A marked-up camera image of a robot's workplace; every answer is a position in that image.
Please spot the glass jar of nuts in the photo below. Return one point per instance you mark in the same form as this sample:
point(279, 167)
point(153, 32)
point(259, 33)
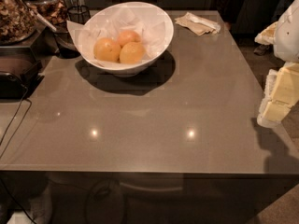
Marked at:
point(16, 21)

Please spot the orange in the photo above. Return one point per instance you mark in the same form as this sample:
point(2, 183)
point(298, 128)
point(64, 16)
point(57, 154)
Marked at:
point(132, 53)
point(107, 49)
point(128, 36)

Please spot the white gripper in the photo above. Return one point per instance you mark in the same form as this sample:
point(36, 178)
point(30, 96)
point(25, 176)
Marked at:
point(288, 36)

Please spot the black appliance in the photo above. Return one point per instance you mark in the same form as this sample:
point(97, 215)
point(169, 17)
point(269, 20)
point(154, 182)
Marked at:
point(19, 73)

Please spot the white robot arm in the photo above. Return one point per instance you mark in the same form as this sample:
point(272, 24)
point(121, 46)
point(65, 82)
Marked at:
point(283, 35)

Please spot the white paper bowl liner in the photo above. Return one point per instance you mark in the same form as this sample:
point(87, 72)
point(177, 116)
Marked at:
point(140, 16)

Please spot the black wire cup holder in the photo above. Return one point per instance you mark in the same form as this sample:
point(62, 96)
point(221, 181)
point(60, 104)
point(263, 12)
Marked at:
point(79, 14)

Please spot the glass jar of dried snacks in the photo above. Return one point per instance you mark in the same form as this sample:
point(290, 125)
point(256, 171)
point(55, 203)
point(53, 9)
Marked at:
point(54, 11)

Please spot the folded brown paper napkins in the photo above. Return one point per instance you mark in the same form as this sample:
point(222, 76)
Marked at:
point(197, 24)

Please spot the white serving spoon handle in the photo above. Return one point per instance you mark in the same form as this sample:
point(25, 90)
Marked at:
point(43, 20)

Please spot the white ceramic bowl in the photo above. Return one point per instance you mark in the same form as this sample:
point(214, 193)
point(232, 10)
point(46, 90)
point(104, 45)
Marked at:
point(162, 31)

